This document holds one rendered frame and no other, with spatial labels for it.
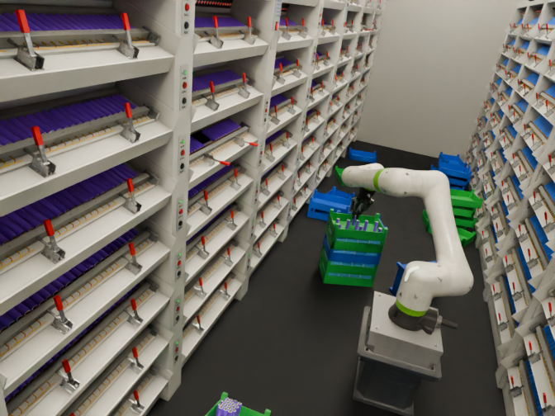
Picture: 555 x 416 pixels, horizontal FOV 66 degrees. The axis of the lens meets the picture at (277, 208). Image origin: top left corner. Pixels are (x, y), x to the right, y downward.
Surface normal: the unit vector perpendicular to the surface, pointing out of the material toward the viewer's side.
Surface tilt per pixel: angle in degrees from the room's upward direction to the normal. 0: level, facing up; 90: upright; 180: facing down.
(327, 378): 0
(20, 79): 112
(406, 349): 90
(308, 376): 0
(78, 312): 22
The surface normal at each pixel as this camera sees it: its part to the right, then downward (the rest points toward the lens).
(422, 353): -0.26, 0.40
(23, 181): 0.47, -0.73
